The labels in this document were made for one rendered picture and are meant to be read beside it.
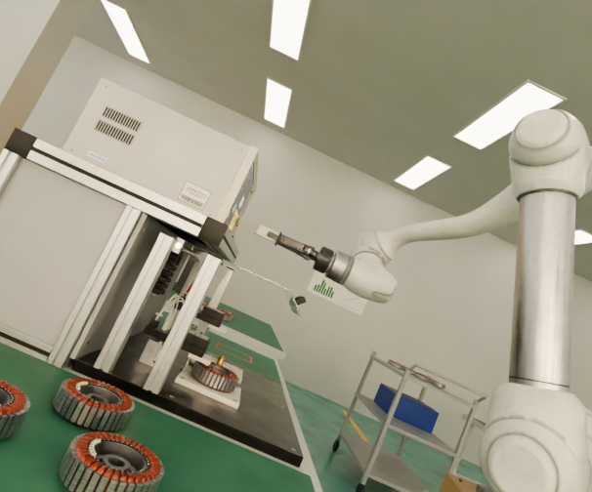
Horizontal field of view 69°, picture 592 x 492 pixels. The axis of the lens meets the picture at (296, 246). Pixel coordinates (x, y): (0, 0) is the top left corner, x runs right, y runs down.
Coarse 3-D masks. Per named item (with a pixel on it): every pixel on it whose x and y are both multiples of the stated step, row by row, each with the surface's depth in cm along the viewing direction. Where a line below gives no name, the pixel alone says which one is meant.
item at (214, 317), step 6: (180, 306) 124; (198, 312) 124; (204, 312) 124; (210, 312) 124; (216, 312) 125; (222, 312) 128; (198, 318) 124; (204, 318) 124; (210, 318) 124; (216, 318) 124; (222, 318) 125; (210, 324) 124; (216, 324) 124; (216, 330) 124; (222, 330) 125
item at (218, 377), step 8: (192, 368) 101; (200, 368) 98; (208, 368) 99; (216, 368) 106; (224, 368) 107; (192, 376) 100; (200, 376) 98; (208, 376) 97; (216, 376) 97; (224, 376) 98; (232, 376) 101; (208, 384) 98; (216, 384) 97; (224, 384) 98; (232, 384) 100
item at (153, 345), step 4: (148, 340) 98; (152, 340) 99; (156, 340) 101; (148, 344) 98; (152, 344) 98; (156, 344) 98; (160, 344) 99; (148, 348) 98; (152, 348) 98; (156, 348) 98; (160, 348) 98; (144, 352) 98; (148, 352) 98; (152, 352) 98; (144, 356) 98; (148, 356) 98; (152, 356) 98; (140, 360) 98; (144, 360) 98; (148, 360) 98; (152, 360) 98; (148, 364) 98; (152, 364) 98
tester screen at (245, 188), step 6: (252, 168) 106; (252, 174) 112; (246, 180) 105; (252, 180) 118; (246, 186) 112; (240, 192) 106; (246, 192) 118; (240, 198) 111; (234, 210) 110; (240, 210) 124; (228, 222) 107
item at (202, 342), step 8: (152, 328) 99; (160, 328) 103; (152, 336) 99; (160, 336) 99; (192, 336) 100; (200, 336) 102; (184, 344) 99; (192, 344) 100; (200, 344) 100; (208, 344) 104; (192, 352) 99; (200, 352) 100; (200, 360) 100; (208, 360) 100
